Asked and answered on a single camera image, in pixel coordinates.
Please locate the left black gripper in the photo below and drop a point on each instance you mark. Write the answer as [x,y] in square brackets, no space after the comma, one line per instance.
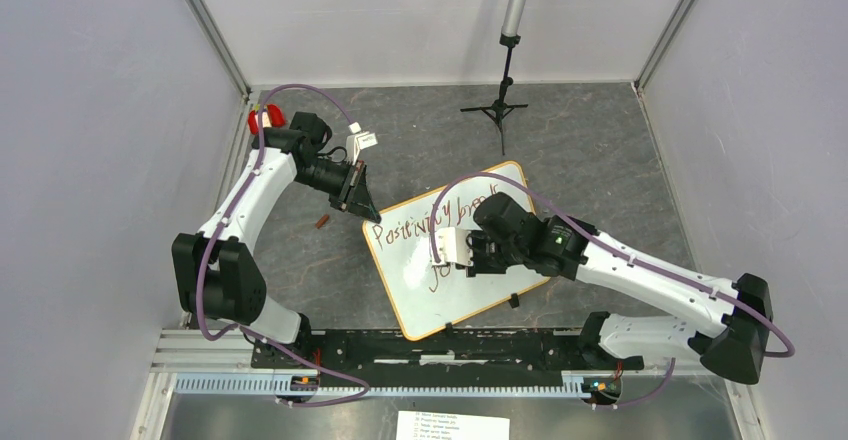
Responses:
[355,178]

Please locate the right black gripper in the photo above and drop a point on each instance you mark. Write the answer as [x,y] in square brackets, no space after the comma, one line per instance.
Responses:
[472,240]

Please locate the red marker cap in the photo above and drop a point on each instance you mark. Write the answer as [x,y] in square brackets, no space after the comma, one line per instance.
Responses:
[322,221]

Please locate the yellow framed whiteboard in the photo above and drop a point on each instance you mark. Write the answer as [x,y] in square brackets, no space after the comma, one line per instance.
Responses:
[425,298]

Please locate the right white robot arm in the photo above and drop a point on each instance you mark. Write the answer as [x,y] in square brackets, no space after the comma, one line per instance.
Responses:
[721,323]

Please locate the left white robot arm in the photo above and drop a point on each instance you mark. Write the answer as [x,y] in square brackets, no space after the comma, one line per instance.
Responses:
[216,274]

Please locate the red toy with block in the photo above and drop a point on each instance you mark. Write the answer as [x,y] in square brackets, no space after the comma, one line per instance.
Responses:
[272,116]

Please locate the black tripod stand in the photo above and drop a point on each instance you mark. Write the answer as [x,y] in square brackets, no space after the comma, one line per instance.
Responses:
[499,109]

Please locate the white paper sheet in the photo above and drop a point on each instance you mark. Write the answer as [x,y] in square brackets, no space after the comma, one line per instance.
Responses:
[414,425]

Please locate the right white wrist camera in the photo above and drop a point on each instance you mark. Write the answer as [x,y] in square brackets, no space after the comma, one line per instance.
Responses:
[452,247]

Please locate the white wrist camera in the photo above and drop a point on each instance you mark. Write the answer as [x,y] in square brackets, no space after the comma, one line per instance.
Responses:
[357,141]
[452,247]

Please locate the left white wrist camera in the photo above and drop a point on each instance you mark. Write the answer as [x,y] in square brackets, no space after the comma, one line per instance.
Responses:
[357,141]

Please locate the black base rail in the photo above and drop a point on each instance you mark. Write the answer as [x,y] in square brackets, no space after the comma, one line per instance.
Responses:
[455,358]

